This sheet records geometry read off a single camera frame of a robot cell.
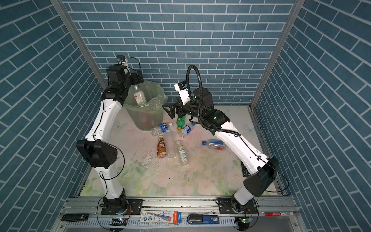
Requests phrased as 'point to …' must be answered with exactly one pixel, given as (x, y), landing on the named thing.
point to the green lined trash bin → (146, 117)
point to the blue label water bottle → (158, 130)
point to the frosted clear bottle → (169, 143)
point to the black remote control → (72, 217)
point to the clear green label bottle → (179, 146)
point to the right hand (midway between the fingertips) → (168, 100)
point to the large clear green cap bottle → (139, 96)
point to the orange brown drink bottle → (161, 150)
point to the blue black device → (203, 219)
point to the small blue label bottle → (186, 129)
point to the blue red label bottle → (215, 144)
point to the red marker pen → (279, 214)
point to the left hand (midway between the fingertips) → (133, 68)
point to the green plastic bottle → (180, 123)
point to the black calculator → (245, 172)
